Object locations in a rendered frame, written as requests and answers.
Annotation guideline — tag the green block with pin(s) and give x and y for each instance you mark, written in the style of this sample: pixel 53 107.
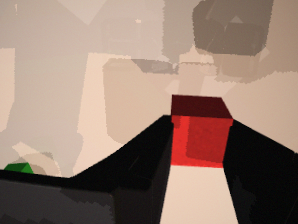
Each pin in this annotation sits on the green block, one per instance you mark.
pixel 23 167

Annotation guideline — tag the red block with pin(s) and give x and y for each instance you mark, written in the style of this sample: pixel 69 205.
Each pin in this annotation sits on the red block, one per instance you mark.
pixel 200 128

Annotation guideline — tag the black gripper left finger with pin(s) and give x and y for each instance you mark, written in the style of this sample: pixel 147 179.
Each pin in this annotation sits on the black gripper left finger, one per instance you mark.
pixel 127 187

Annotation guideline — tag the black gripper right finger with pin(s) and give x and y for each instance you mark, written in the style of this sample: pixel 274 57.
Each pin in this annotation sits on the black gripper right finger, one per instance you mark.
pixel 262 177

